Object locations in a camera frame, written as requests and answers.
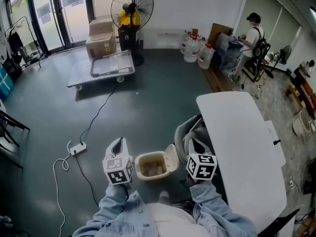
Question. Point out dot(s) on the grey roller blinds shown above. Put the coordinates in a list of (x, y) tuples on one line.
[(271, 23)]

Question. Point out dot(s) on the black chair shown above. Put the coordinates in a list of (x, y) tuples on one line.
[(10, 142)]

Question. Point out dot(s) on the large cardboard box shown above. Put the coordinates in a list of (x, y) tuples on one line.
[(100, 46)]

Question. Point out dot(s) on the small stand fan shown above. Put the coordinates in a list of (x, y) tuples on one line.
[(284, 53)]

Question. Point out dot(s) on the dark hanging clothes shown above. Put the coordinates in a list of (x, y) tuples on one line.
[(15, 43)]

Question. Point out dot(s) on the person's right forearm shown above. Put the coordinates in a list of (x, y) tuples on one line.
[(212, 206)]

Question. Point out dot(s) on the person's torso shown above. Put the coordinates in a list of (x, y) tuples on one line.
[(172, 223)]

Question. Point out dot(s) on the white table with wooden legs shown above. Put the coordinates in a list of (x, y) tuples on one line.
[(242, 144)]

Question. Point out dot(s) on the black clothes rack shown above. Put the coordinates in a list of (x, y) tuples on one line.
[(29, 46)]

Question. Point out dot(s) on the brown wooden board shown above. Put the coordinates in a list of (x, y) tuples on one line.
[(217, 32)]

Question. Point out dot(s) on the black pedestal fan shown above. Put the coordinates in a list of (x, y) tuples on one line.
[(132, 6)]

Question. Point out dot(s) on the beige trash bin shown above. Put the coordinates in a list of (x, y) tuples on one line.
[(172, 157)]

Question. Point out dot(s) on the clear water jug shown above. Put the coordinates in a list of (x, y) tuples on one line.
[(185, 42), (203, 41), (205, 57), (191, 49)]

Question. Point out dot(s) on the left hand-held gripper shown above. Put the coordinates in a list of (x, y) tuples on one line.
[(118, 170)]

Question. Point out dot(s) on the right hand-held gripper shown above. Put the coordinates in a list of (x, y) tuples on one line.
[(201, 167)]

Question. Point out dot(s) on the glass entrance door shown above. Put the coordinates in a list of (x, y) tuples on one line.
[(74, 13)]

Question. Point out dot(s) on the person's left forearm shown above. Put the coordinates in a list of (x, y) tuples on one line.
[(116, 201)]

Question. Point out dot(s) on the grey platform cart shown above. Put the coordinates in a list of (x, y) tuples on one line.
[(103, 70)]

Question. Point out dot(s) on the white bucket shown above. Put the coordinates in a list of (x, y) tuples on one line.
[(300, 125)]

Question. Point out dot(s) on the grey office chair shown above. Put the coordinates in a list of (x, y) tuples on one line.
[(181, 132)]

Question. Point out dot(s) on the wooden bench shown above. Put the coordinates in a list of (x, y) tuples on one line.
[(217, 80)]

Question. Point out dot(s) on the teal box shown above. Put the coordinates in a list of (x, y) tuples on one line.
[(5, 83)]

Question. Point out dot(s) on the person's shoe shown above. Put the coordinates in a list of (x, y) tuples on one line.
[(163, 196)]

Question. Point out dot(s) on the wooden rack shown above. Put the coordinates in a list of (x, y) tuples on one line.
[(304, 95)]

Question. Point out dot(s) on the white power strip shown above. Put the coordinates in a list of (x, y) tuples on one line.
[(78, 148)]

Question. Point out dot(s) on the blue plastic bag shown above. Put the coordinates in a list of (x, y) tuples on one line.
[(229, 53)]

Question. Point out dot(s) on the small cardboard box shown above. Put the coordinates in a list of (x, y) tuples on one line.
[(101, 27)]

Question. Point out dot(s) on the yellow bag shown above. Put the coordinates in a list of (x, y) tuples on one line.
[(129, 20)]

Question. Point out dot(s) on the black bin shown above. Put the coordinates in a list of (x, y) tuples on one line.
[(128, 38)]

